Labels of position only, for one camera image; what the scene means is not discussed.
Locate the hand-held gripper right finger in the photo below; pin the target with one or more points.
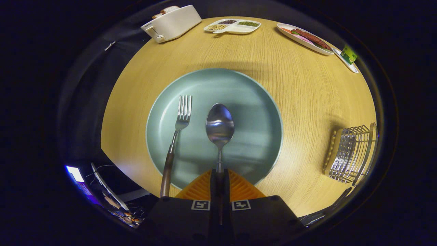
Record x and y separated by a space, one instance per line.
226 191

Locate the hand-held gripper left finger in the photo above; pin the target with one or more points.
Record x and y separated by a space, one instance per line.
215 191

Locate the teal round plate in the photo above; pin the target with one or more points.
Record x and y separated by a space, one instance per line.
249 112

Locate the dark metal bar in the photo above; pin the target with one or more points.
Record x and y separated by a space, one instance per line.
338 201

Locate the lit computer screen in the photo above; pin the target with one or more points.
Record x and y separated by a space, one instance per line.
75 174

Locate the white divided dish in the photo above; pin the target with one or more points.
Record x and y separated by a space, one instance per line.
239 29

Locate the pile of yellow soybeans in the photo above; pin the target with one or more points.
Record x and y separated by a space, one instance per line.
217 27

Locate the white oval food plate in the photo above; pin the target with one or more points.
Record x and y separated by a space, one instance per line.
300 42

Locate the pile of green beans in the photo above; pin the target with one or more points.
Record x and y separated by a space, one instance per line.
248 24

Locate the pile of dark red beans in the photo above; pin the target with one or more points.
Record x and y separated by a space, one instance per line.
227 22

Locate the pink round food slice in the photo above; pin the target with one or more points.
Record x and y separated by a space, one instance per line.
302 38

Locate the orange carrot slice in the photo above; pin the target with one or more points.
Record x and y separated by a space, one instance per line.
286 30

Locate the white toaster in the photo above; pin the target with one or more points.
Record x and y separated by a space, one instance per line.
174 24

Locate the green lettuce leaf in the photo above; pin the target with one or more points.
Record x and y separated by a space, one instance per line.
326 49

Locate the white coaster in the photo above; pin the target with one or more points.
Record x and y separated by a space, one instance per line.
348 66

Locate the brown meat piece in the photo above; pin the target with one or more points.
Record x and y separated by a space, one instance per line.
312 38

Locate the silver clip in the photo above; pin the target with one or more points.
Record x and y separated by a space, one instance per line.
110 45

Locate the green label drink bottle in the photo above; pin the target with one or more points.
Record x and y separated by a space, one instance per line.
348 54

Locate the brown crust bread slice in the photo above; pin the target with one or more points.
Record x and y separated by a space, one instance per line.
157 15

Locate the white bread slice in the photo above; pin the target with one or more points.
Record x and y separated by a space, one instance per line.
169 9

